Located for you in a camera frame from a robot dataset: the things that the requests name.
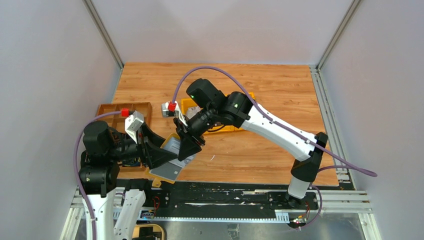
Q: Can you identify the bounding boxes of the yellow leather card holder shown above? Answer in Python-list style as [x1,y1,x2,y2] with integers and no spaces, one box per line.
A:
[144,132,197,189]

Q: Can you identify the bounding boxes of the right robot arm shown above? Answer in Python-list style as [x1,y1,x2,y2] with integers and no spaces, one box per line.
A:
[167,78,328,209]

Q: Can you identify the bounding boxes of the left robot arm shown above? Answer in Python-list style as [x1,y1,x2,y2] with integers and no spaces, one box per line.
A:
[78,120,178,240]

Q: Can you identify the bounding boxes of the cards in yellow bin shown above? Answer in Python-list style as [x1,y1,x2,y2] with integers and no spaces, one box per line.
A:
[185,106,201,119]

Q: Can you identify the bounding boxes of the yellow plastic bin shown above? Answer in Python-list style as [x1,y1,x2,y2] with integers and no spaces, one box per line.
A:
[181,91,253,134]

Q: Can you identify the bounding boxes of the wooden compartment tray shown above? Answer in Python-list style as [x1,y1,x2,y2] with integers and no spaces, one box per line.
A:
[96,102,153,173]

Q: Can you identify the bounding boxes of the yellow tray with phone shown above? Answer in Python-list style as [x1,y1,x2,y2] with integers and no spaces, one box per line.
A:
[131,223,166,240]

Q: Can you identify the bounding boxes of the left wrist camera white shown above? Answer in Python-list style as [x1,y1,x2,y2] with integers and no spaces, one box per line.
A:
[124,111,145,144]

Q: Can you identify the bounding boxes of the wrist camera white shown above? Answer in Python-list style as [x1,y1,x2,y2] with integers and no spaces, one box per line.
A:
[161,101,187,126]
[124,111,145,144]

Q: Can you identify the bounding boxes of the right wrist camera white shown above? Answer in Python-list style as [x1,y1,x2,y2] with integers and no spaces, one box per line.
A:
[161,101,187,126]

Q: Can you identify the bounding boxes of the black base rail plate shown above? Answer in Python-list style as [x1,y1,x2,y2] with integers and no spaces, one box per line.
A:
[115,178,321,220]

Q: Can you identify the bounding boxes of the aluminium frame rails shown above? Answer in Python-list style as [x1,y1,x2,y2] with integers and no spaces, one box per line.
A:
[59,65,381,240]

